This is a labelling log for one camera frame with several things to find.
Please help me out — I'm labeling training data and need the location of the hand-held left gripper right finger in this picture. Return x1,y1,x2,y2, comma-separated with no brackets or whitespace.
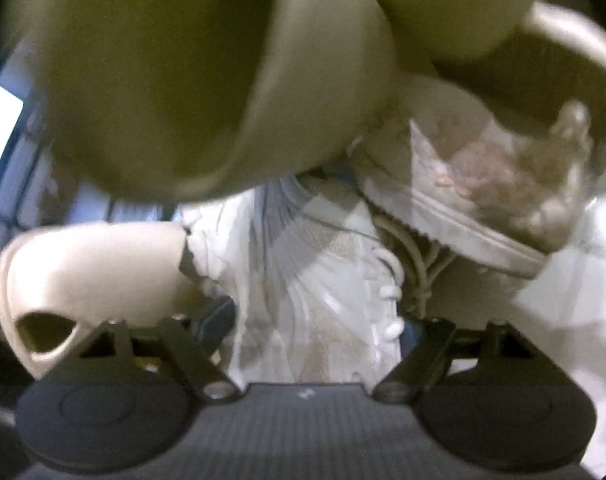
372,316,536,405

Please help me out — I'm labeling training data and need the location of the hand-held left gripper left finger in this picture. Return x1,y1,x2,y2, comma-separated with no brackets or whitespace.
78,296,242,405

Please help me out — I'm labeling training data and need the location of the white lace-up sneaker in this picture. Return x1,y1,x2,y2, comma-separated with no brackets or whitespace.
180,172,434,386

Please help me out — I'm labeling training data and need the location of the beige foam clog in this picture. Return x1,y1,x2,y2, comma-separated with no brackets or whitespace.
368,0,606,92
8,0,400,206
0,224,198,381

